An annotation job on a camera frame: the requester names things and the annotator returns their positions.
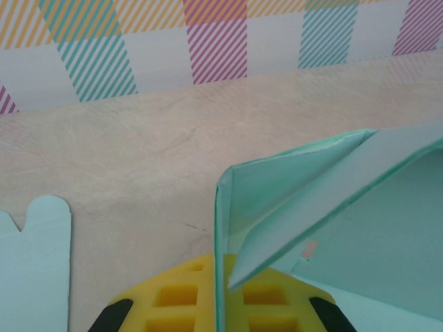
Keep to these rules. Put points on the light blue paper box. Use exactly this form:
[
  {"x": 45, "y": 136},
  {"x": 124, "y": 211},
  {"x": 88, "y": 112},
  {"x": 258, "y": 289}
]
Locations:
[
  {"x": 346, "y": 224},
  {"x": 34, "y": 269}
]

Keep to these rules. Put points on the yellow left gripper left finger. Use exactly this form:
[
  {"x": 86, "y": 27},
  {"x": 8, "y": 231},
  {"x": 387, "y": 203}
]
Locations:
[{"x": 145, "y": 294}]

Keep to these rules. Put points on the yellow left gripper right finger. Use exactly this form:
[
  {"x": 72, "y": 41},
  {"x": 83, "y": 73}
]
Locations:
[{"x": 297, "y": 297}]

